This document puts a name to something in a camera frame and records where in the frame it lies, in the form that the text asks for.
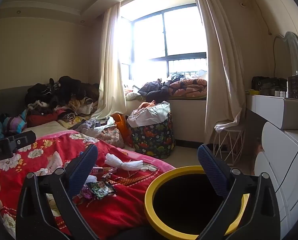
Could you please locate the green snack wrapper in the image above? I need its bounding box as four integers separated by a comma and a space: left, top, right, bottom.
86, 180, 117, 201

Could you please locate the black cable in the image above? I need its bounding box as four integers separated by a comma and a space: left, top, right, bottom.
274, 140, 298, 193

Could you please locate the pile of dark clothes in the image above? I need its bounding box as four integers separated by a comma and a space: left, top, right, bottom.
24, 76, 101, 121

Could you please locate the orange patterned quilt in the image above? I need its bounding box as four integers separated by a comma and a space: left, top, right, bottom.
168, 78, 208, 98

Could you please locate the purple candy wrapper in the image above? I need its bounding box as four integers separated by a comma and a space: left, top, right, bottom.
79, 189, 92, 201

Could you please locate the floral fabric bag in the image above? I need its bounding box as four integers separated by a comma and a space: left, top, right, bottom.
96, 125, 126, 148

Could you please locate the window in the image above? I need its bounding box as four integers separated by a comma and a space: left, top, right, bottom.
119, 3, 209, 81

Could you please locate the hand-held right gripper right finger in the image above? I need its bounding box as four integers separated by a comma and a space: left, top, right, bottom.
196, 144, 281, 240

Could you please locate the yellow rimmed black trash bin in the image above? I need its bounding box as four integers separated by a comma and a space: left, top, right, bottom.
144, 165, 250, 240

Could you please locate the cream curtain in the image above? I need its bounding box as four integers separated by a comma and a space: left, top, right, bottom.
191, 0, 247, 143
91, 4, 127, 121

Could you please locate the wavy framed mirror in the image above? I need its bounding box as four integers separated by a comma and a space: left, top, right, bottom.
272, 31, 298, 93

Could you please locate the dark jacket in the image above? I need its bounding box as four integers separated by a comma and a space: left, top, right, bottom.
137, 80, 172, 103

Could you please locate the dinosaur print laundry basket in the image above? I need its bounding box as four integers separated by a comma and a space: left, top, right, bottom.
126, 101, 176, 159

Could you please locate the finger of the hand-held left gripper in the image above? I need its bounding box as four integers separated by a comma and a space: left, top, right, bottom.
4, 130, 37, 153

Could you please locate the red floral blanket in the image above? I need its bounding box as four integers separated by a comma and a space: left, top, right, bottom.
0, 131, 176, 239

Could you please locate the white cloth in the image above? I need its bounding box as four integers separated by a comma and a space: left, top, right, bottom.
127, 101, 171, 128

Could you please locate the red snack packet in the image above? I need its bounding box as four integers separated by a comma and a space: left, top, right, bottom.
91, 166, 116, 178

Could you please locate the white wire stool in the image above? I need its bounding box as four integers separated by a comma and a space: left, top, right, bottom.
213, 121, 246, 166

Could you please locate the orange bag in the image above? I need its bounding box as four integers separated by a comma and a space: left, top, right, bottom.
110, 113, 134, 148

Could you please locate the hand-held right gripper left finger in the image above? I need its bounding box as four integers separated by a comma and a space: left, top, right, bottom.
15, 144, 99, 240

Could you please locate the white yarn tassel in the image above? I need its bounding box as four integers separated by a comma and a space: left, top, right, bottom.
105, 152, 145, 173

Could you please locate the white dresser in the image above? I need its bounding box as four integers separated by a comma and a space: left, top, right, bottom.
246, 94, 298, 232

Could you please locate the black bag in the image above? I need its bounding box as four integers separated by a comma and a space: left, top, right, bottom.
251, 76, 288, 97

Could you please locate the blue striped cloth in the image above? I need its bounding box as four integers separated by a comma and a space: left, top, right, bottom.
1, 116, 28, 135

